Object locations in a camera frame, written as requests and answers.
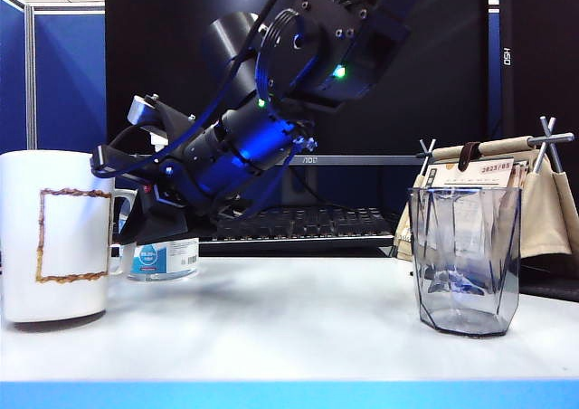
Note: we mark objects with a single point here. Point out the clear hand sanitizer pump bottle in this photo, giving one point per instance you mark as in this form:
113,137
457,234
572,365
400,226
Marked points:
167,259

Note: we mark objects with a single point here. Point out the beige canvas desk calendar stand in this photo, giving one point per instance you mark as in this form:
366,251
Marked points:
543,210

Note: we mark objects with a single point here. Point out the silver monitor stand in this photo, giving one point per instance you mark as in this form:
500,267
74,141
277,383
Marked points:
300,187

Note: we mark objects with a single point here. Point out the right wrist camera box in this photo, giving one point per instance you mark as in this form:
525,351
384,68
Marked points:
156,115

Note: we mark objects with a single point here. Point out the large black computer monitor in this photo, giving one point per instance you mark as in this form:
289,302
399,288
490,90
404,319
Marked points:
443,65

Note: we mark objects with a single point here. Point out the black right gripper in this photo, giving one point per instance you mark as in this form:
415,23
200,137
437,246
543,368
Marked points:
174,178

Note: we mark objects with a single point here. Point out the black HSO monitor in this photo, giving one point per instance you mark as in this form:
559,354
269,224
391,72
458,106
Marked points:
543,65

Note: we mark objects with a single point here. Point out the transparent faceted plastic cup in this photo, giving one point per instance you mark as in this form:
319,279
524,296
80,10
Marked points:
466,255

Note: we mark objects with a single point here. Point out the blue office partition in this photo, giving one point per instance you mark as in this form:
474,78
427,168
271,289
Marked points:
68,88

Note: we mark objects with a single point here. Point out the black mechanical keyboard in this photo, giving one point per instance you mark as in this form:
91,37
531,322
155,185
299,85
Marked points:
325,225

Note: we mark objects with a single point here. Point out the white ceramic mug brown square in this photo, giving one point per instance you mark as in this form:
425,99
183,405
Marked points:
59,237

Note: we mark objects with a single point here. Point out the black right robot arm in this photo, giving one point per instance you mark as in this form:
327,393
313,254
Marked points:
316,33

